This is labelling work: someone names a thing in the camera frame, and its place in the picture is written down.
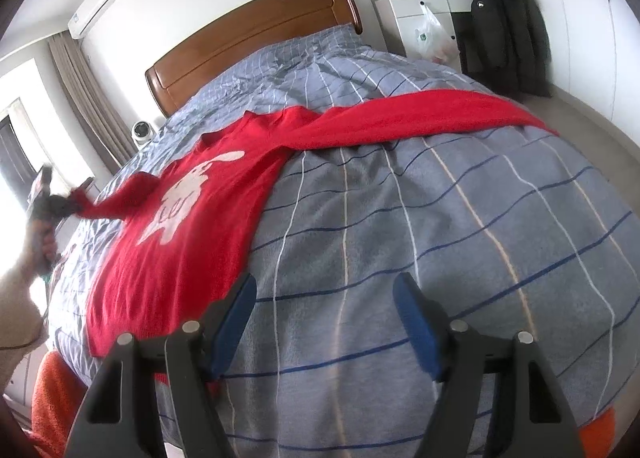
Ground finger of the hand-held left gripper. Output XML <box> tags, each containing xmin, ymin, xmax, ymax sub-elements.
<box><xmin>70</xmin><ymin>177</ymin><xmax>97</xmax><ymax>215</ymax></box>

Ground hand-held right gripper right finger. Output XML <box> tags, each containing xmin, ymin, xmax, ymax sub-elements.
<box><xmin>392</xmin><ymin>272</ymin><xmax>586</xmax><ymax>458</ymax></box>

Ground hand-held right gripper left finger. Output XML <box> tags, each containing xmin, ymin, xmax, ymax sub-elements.
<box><xmin>65</xmin><ymin>273</ymin><xmax>258</xmax><ymax>458</ymax></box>

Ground red sweater with white print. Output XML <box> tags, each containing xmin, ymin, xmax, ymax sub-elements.
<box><xmin>75</xmin><ymin>90</ymin><xmax>560</xmax><ymax>396</ymax></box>

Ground person's left hand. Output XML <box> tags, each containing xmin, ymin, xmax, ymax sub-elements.
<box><xmin>36</xmin><ymin>219</ymin><xmax>58</xmax><ymax>273</ymax></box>

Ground white round device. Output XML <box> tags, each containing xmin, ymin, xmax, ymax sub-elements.
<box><xmin>131</xmin><ymin>121</ymin><xmax>158</xmax><ymax>146</ymax></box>

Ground beige curtain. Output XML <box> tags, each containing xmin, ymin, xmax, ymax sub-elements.
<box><xmin>47</xmin><ymin>32</ymin><xmax>133</xmax><ymax>173</ymax></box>

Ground window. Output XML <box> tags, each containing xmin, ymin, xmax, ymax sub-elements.
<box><xmin>0</xmin><ymin>62</ymin><xmax>96</xmax><ymax>219</ymax></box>

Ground bed with grey plaid duvet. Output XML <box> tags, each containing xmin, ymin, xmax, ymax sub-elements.
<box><xmin>52</xmin><ymin>22</ymin><xmax>633</xmax><ymax>458</ymax></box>

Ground white air conditioner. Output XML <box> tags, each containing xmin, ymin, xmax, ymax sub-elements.
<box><xmin>67</xmin><ymin>0</ymin><xmax>130</xmax><ymax>41</ymax></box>

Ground orange bed sheet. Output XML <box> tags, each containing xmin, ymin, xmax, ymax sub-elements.
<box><xmin>27</xmin><ymin>350</ymin><xmax>617</xmax><ymax>458</ymax></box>

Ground wooden headboard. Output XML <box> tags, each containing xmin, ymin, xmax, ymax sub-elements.
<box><xmin>145</xmin><ymin>0</ymin><xmax>363</xmax><ymax>119</ymax></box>

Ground white plastic bag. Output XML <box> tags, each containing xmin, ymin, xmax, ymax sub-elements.
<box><xmin>411</xmin><ymin>2</ymin><xmax>457</xmax><ymax>66</ymax></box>

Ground black jacket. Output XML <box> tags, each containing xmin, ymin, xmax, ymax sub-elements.
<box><xmin>459</xmin><ymin>0</ymin><xmax>553</xmax><ymax>98</ymax></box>

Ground white dresser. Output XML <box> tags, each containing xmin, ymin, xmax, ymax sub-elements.
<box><xmin>370</xmin><ymin>0</ymin><xmax>476</xmax><ymax>73</ymax></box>

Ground white wardrobe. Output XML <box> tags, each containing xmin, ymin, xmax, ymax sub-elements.
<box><xmin>505</xmin><ymin>0</ymin><xmax>640</xmax><ymax>139</ymax></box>

